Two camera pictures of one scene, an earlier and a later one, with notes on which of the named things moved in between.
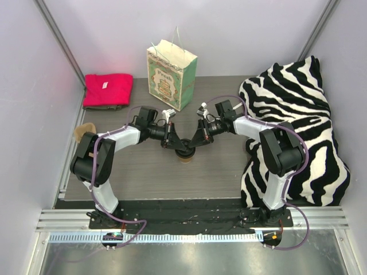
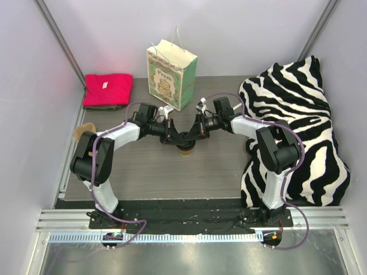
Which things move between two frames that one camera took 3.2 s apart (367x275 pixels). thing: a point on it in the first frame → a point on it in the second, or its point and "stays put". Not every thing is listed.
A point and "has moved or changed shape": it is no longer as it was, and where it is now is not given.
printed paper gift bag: (171, 72) stays put
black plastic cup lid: (190, 151) has moved or changed shape
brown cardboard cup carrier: (81, 130) stays put
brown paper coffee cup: (185, 160) → (185, 152)
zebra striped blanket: (293, 92) stays put
